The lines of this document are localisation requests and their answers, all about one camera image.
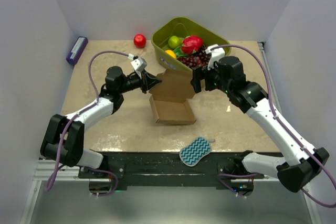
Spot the orange fruit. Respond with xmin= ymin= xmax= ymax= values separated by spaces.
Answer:
xmin=165 ymin=50 xmax=177 ymax=59

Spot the aluminium rail frame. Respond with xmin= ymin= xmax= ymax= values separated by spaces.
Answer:
xmin=19 ymin=41 xmax=322 ymax=224

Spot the red dragon fruit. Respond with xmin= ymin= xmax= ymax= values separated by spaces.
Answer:
xmin=181 ymin=36 xmax=204 ymax=55

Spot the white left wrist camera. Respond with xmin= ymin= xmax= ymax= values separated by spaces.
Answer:
xmin=131 ymin=56 xmax=147 ymax=78

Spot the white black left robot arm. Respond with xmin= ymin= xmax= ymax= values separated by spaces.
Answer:
xmin=40 ymin=66 xmax=161 ymax=178

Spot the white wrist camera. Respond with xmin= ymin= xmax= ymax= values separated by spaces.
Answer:
xmin=205 ymin=44 xmax=226 ymax=70
xmin=131 ymin=56 xmax=147 ymax=78

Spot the purple grape bunch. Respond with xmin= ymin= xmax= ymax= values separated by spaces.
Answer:
xmin=176 ymin=45 xmax=211 ymax=69

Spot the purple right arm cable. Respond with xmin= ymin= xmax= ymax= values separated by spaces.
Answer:
xmin=209 ymin=44 xmax=336 ymax=207

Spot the purple rectangular box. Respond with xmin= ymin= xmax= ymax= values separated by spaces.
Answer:
xmin=66 ymin=36 xmax=88 ymax=66

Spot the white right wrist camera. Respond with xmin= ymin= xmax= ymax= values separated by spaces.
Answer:
xmin=205 ymin=44 xmax=226 ymax=70

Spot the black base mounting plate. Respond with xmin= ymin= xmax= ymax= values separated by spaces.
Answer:
xmin=79 ymin=152 xmax=249 ymax=190

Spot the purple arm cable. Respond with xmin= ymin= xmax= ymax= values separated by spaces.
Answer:
xmin=209 ymin=44 xmax=336 ymax=207
xmin=44 ymin=50 xmax=134 ymax=196

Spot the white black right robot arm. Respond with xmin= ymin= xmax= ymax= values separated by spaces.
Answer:
xmin=191 ymin=56 xmax=330 ymax=193

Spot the blue zigzag sponge cloth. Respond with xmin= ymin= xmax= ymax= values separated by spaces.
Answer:
xmin=179 ymin=137 xmax=212 ymax=167

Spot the red apple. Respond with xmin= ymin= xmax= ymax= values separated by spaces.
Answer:
xmin=133 ymin=34 xmax=146 ymax=48

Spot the green apple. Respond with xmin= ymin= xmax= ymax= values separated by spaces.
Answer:
xmin=168 ymin=36 xmax=183 ymax=49

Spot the brown cardboard paper box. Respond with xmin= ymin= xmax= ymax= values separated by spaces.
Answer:
xmin=149 ymin=69 xmax=196 ymax=125

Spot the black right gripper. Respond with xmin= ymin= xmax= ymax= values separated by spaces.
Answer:
xmin=191 ymin=62 xmax=232 ymax=94

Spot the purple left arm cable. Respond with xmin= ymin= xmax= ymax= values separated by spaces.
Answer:
xmin=44 ymin=50 xmax=134 ymax=196

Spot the green plastic tub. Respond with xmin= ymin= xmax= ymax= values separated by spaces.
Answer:
xmin=152 ymin=17 xmax=229 ymax=72

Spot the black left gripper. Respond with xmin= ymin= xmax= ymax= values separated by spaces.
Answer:
xmin=118 ymin=70 xmax=162 ymax=95

